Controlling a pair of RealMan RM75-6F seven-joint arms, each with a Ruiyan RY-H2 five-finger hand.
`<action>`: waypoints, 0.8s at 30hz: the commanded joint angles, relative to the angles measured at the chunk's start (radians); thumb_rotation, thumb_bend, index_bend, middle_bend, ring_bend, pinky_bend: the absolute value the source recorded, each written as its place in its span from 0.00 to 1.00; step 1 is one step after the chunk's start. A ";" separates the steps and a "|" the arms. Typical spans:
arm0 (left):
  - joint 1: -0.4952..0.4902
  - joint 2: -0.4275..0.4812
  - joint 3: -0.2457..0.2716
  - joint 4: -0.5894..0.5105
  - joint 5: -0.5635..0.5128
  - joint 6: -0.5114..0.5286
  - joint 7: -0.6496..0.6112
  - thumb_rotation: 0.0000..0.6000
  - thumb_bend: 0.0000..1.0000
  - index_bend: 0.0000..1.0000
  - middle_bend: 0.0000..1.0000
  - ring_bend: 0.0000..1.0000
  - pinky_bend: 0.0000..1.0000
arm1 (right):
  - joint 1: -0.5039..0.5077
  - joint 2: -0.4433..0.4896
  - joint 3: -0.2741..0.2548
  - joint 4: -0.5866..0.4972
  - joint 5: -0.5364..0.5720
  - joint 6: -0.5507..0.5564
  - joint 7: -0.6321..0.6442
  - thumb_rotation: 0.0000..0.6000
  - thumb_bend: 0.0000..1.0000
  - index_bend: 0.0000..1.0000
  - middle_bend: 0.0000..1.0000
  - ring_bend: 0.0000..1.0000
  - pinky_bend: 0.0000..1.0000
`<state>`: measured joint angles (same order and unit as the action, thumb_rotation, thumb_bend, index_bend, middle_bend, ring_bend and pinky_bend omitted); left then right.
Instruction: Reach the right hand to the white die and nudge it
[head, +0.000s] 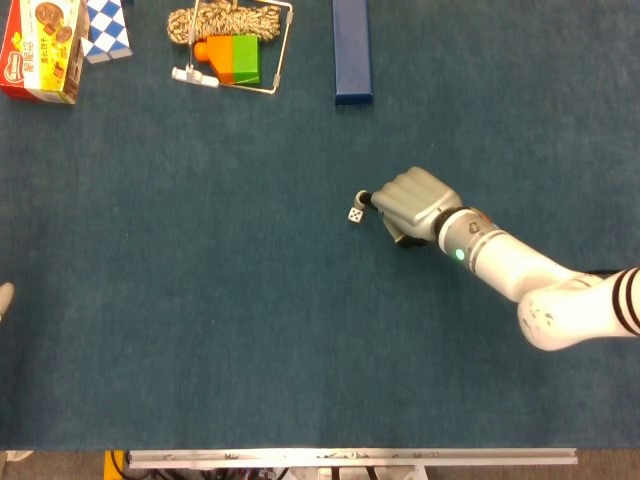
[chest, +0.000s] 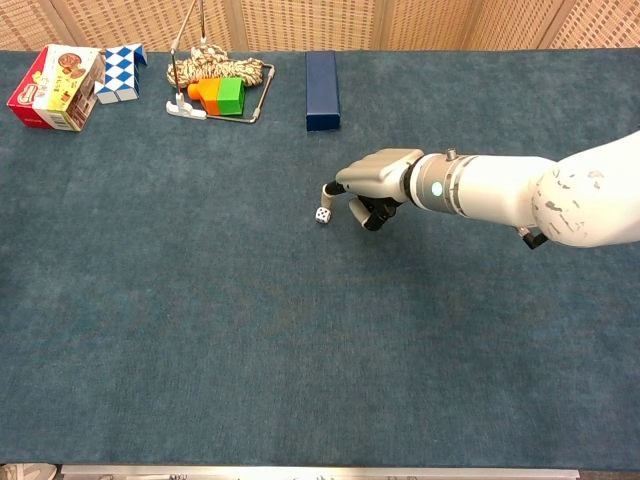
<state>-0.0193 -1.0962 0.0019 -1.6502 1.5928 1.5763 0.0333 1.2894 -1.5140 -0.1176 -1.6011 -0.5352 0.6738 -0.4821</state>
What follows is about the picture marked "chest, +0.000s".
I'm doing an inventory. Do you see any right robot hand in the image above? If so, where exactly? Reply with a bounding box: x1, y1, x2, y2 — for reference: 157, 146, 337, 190
321, 148, 426, 232

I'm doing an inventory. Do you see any dark blue rectangular box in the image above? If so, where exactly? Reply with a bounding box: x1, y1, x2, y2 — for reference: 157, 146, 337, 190
305, 50, 342, 133

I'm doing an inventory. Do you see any woven rattan folding screen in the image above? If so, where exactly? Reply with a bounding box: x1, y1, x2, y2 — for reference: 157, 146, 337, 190
0, 0, 640, 52

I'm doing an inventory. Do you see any orange and green toy block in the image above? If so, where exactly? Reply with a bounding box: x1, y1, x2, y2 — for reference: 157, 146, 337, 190
187, 76, 247, 117

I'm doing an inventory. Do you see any blue felt table mat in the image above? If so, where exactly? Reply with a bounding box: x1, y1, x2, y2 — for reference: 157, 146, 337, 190
0, 47, 640, 472

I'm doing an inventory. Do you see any blue white snake puzzle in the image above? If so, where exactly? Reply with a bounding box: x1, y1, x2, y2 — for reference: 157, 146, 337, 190
94, 43, 149, 105

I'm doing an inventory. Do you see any red and white snack box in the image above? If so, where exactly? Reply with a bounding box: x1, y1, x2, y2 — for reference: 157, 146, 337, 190
6, 44, 107, 133

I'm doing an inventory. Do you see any metal rod frame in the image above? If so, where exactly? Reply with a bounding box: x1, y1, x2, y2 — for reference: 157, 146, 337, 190
165, 0, 276, 124

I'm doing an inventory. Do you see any beige braided rope bundle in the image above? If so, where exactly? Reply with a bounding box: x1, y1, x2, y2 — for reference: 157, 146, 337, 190
166, 45, 267, 92

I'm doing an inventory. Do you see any aluminium table edge rail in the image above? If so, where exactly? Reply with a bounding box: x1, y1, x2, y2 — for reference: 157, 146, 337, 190
59, 464, 581, 480

